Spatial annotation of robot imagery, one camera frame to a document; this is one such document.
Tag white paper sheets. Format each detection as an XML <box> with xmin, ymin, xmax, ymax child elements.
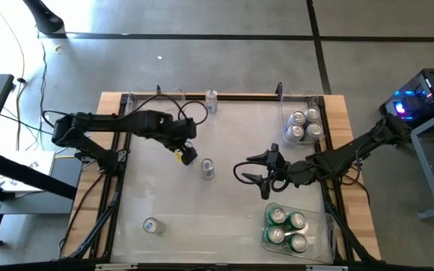
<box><xmin>0</xmin><ymin>150</ymin><xmax>57</xmax><ymax>193</ymax></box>

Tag grey metal desk frame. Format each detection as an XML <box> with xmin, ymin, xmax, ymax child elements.
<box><xmin>392</xmin><ymin>107</ymin><xmax>434</xmax><ymax>221</ymax></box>

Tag green Sprite can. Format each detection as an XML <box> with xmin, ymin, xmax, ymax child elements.
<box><xmin>267</xmin><ymin>206</ymin><xmax>288</xmax><ymax>226</ymax></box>
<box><xmin>288</xmin><ymin>233</ymin><xmax>310</xmax><ymax>254</ymax></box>
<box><xmin>287</xmin><ymin>210</ymin><xmax>307</xmax><ymax>230</ymax></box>
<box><xmin>264</xmin><ymin>224</ymin><xmax>286</xmax><ymax>245</ymax></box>

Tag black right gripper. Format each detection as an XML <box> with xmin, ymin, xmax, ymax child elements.
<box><xmin>240</xmin><ymin>142</ymin><xmax>316</xmax><ymax>201</ymax></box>

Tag black desk leg frame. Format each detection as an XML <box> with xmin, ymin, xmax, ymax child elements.
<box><xmin>0</xmin><ymin>148</ymin><xmax>79</xmax><ymax>248</ymax></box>

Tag dark grey mat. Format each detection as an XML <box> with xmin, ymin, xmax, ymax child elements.
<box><xmin>0</xmin><ymin>156</ymin><xmax>84</xmax><ymax>215</ymax></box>

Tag black lit computer tower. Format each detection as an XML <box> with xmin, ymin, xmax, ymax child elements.
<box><xmin>378</xmin><ymin>67</ymin><xmax>434</xmax><ymax>131</ymax></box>

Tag thin black desk cable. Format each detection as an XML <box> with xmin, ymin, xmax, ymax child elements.
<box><xmin>0</xmin><ymin>105</ymin><xmax>52</xmax><ymax>132</ymax></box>

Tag clear plastic bin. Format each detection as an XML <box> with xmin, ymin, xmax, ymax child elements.
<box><xmin>279</xmin><ymin>90</ymin><xmax>326</xmax><ymax>148</ymax></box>
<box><xmin>123</xmin><ymin>86</ymin><xmax>186</xmax><ymax>131</ymax></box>
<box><xmin>261</xmin><ymin>202</ymin><xmax>337</xmax><ymax>264</ymax></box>

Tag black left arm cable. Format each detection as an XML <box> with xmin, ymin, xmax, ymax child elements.
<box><xmin>41</xmin><ymin>93</ymin><xmax>209</xmax><ymax>127</ymax></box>

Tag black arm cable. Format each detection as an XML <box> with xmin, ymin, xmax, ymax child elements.
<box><xmin>41</xmin><ymin>93</ymin><xmax>209</xmax><ymax>127</ymax></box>
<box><xmin>233</xmin><ymin>123</ymin><xmax>371</xmax><ymax>206</ymax></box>

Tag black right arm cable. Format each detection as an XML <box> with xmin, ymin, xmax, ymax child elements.
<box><xmin>233</xmin><ymin>123</ymin><xmax>371</xmax><ymax>206</ymax></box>

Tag white bracket strip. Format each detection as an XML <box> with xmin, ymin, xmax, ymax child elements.
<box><xmin>95</xmin><ymin>263</ymin><xmax>139</xmax><ymax>271</ymax></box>
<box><xmin>306</xmin><ymin>265</ymin><xmax>348</xmax><ymax>271</ymax></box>

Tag black chair base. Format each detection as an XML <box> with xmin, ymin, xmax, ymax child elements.
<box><xmin>23</xmin><ymin>0</ymin><xmax>66</xmax><ymax>35</ymax></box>

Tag black floor cable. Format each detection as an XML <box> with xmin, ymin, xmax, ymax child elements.
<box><xmin>35</xmin><ymin>29</ymin><xmax>49</xmax><ymax>151</ymax></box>

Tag black metal table frame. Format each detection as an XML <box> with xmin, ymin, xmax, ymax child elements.
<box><xmin>57</xmin><ymin>92</ymin><xmax>382</xmax><ymax>271</ymax></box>

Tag yellow floor cable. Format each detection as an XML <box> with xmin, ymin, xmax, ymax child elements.
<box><xmin>0</xmin><ymin>0</ymin><xmax>28</xmax><ymax>151</ymax></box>

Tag blue silver Red Bull can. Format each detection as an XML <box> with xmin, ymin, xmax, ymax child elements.
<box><xmin>142</xmin><ymin>217</ymin><xmax>167</xmax><ymax>236</ymax></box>
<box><xmin>200</xmin><ymin>157</ymin><xmax>215</xmax><ymax>181</ymax></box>
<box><xmin>204</xmin><ymin>87</ymin><xmax>219</xmax><ymax>115</ymax></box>

